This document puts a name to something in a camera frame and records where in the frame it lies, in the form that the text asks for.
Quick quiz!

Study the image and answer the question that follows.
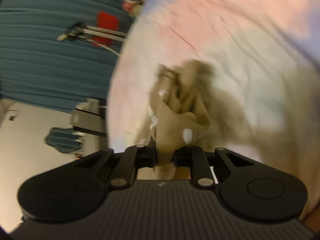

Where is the tan khaki jacket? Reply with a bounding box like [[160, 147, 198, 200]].
[[136, 60, 251, 180]]

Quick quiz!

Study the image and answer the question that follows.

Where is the grey black chair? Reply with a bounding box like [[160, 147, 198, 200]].
[[69, 98, 107, 138]]

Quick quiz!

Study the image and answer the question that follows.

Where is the wavy teal framed mirror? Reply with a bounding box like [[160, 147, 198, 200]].
[[44, 127, 82, 154]]

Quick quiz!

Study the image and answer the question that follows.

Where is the garment steamer stand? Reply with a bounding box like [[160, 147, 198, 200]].
[[56, 22, 126, 56]]

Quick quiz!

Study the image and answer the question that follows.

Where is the teal curtain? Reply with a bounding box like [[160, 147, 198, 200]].
[[1, 0, 132, 112]]

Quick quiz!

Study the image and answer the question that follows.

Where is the red cloth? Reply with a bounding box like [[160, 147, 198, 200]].
[[93, 11, 119, 47]]

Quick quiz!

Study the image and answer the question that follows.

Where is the pastel bed duvet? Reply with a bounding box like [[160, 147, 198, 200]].
[[107, 0, 319, 215]]

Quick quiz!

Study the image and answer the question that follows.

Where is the wall power socket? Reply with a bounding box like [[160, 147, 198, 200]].
[[7, 109, 19, 121]]

